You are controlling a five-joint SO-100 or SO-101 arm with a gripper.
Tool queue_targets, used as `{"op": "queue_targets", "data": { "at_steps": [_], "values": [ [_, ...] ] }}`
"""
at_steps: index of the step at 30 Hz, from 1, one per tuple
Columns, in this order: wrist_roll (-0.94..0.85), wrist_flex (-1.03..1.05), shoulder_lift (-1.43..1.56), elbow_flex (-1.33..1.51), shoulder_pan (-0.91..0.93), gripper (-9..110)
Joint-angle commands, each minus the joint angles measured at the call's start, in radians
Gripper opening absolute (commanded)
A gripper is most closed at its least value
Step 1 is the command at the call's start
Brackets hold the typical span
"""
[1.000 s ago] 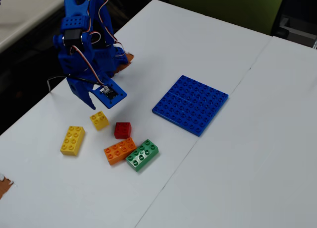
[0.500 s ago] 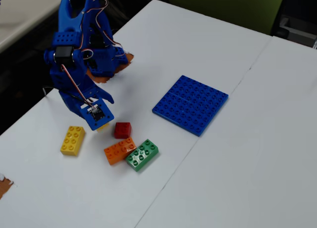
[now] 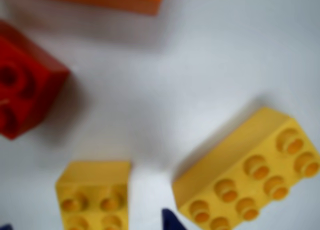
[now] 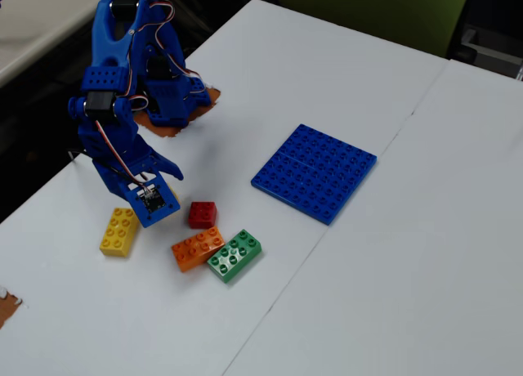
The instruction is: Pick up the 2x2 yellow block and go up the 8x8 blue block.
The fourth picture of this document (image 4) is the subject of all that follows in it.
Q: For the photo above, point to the blue gripper with motor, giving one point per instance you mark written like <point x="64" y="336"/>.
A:
<point x="163" y="166"/>

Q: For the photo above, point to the yellow 2x2 building block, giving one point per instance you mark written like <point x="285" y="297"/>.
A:
<point x="175" y="196"/>

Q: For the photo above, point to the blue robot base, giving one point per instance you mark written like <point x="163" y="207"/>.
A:
<point x="169" y="98"/>

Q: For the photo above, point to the yellow 2x4 building block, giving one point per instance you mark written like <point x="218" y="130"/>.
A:
<point x="116" y="235"/>

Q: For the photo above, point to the red 2x2 building block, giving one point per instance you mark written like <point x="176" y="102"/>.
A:
<point x="202" y="216"/>

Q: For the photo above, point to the orange 2x4 building block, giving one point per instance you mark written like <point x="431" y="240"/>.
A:
<point x="194" y="249"/>

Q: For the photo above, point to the green 2x4 building block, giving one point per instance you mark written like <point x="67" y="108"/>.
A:
<point x="233" y="256"/>

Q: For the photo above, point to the white foam board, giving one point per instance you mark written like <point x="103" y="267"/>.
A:
<point x="122" y="319"/>
<point x="408" y="269"/>

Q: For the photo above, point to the blue 8x8 building plate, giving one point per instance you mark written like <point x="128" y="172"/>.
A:
<point x="314" y="173"/>

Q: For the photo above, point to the white desk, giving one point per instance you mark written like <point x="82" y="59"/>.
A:
<point x="41" y="24"/>

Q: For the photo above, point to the dark grey furniture part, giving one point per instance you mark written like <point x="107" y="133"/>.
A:
<point x="490" y="49"/>

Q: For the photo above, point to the black camera module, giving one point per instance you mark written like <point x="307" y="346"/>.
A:
<point x="152" y="199"/>

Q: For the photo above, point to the blue wrist camera mount plate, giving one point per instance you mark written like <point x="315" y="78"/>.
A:
<point x="152" y="218"/>

